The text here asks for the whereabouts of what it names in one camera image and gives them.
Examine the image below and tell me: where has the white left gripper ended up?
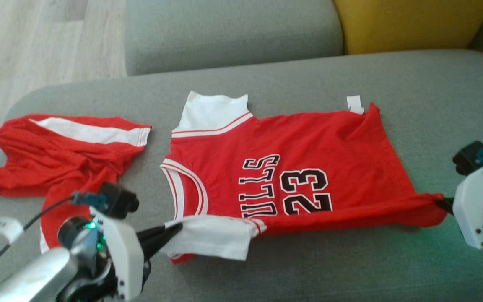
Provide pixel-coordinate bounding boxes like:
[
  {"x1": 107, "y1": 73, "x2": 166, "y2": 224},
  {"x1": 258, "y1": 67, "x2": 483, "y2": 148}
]
[{"x1": 63, "y1": 216, "x2": 184, "y2": 302}]

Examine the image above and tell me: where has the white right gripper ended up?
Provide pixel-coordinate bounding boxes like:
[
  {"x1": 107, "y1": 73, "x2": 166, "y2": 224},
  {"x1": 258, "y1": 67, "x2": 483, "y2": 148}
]
[{"x1": 435, "y1": 161, "x2": 483, "y2": 249}]

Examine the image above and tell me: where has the red basketball jersey number 23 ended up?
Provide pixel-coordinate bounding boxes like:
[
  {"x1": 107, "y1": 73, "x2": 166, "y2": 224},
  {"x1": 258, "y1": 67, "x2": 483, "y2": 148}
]
[{"x1": 160, "y1": 90, "x2": 448, "y2": 265}]

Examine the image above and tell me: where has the red basketball shorts white stripe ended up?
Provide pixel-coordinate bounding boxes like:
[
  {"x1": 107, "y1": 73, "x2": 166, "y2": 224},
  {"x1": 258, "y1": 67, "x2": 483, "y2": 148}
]
[{"x1": 0, "y1": 114, "x2": 152, "y2": 255}]

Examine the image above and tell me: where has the large grey sofa seat cushion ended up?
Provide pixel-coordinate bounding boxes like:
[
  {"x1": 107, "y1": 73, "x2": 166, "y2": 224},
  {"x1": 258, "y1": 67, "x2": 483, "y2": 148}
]
[{"x1": 0, "y1": 49, "x2": 483, "y2": 302}]

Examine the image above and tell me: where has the yellow sofa back cushion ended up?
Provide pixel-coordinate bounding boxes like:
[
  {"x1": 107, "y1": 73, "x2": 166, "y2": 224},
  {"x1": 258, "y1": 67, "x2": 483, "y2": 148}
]
[{"x1": 332, "y1": 0, "x2": 483, "y2": 55}]

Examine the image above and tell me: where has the grey sofa cushion with seam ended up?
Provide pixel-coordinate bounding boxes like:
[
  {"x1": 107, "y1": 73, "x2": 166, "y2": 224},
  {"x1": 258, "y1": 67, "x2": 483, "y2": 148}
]
[{"x1": 124, "y1": 0, "x2": 345, "y2": 76}]

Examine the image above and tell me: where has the white cable label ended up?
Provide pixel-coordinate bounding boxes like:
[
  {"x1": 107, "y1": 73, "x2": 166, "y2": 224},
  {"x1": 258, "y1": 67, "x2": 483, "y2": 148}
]
[{"x1": 0, "y1": 216, "x2": 24, "y2": 245}]

